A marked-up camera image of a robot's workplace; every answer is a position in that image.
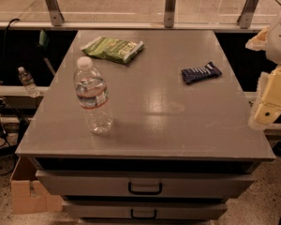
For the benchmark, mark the middle metal bracket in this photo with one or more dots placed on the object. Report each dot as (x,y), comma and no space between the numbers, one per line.
(169,13)

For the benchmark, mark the cardboard box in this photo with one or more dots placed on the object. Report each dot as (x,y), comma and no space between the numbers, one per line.
(27,194)

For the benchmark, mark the grey drawer cabinet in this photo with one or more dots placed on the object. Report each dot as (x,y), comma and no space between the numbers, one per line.
(160,124)

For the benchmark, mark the metal bracket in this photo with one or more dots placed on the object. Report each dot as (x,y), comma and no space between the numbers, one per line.
(246,17)
(55,13)
(169,13)

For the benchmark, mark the upper grey drawer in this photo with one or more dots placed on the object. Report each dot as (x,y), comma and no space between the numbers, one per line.
(145,184)

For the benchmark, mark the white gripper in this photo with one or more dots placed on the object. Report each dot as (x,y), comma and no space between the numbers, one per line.
(269,90)

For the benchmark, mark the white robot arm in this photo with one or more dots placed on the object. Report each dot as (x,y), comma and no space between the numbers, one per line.
(268,40)

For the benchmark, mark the dark blue snack bar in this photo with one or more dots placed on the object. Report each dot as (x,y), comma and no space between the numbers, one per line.
(197,74)

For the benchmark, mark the left metal bracket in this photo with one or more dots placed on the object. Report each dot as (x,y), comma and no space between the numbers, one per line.
(55,13)

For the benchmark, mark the clear water bottle on table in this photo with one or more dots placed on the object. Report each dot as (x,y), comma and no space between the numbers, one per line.
(92,93)

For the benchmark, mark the lower grey drawer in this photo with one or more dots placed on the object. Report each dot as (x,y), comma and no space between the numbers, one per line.
(145,210)

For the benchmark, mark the green handled tool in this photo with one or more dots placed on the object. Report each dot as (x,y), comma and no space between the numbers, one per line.
(43,43)

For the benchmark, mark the green jalapeno chip bag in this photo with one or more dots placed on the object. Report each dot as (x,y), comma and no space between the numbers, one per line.
(113,49)

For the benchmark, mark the right metal bracket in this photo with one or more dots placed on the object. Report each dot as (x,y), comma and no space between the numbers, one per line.
(246,17)

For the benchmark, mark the grey drawer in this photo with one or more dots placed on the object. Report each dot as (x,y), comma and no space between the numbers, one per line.
(145,184)
(145,210)

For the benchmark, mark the small water bottle on ledge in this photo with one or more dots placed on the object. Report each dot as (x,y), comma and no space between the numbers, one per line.
(28,82)

